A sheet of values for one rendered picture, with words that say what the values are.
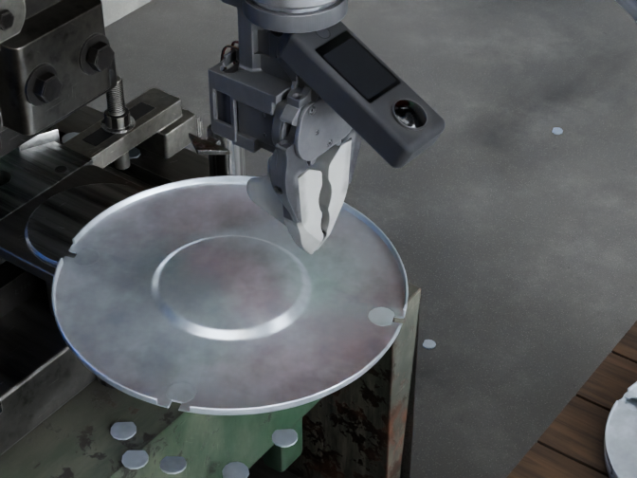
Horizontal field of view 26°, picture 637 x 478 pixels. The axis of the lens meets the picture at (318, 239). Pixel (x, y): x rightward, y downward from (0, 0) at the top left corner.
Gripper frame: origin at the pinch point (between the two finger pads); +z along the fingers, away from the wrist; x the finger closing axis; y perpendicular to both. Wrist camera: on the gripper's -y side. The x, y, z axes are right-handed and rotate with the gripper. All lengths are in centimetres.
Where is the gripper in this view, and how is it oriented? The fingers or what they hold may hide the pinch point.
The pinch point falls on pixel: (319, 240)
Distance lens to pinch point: 103.2
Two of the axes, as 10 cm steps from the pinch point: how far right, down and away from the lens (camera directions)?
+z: 0.0, 8.0, 6.0
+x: -6.1, 4.8, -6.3
